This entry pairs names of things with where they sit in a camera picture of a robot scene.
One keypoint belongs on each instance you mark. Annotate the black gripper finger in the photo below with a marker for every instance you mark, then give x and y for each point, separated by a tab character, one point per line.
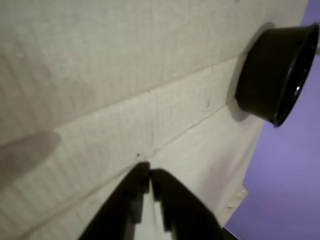
185	212
120	205

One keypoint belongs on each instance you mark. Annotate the brown cardboard sheet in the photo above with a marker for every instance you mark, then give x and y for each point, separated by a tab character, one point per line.
100	75

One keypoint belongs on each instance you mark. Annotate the black round plastic bowl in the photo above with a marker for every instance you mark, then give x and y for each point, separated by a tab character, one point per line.
262	70

